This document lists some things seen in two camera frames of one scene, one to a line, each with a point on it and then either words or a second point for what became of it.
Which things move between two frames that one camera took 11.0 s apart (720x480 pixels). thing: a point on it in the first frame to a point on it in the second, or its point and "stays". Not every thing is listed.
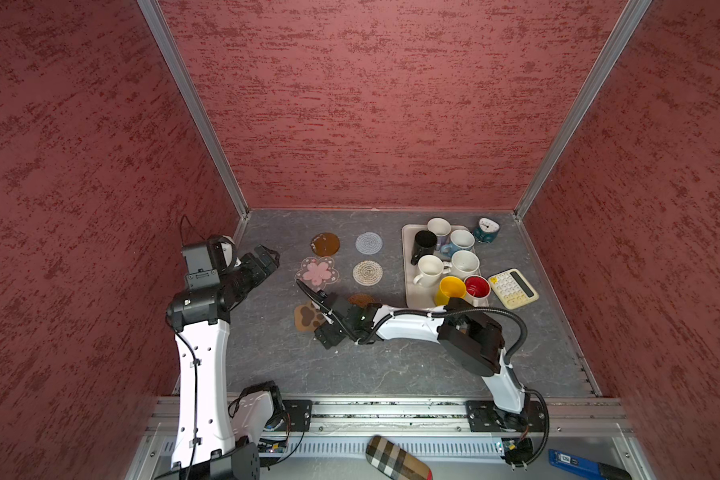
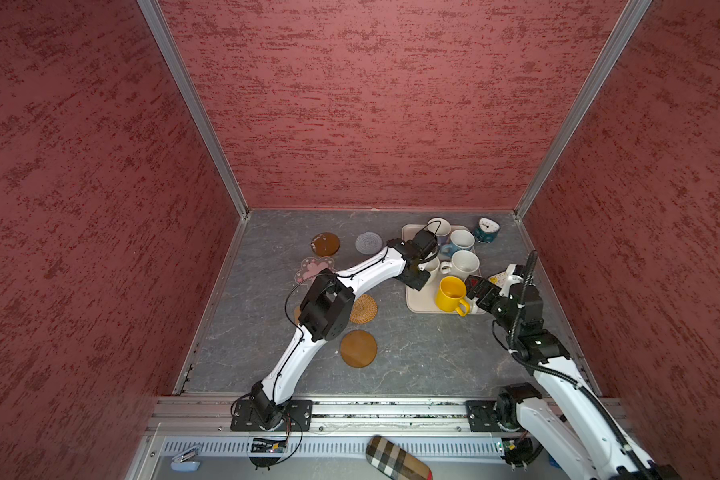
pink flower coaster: (318, 273) stays
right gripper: (328, 336) to (490, 290)
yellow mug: (450, 287) stays
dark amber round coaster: (325, 244) stays
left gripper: (259, 272) to (417, 284)
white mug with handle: (431, 268) stays
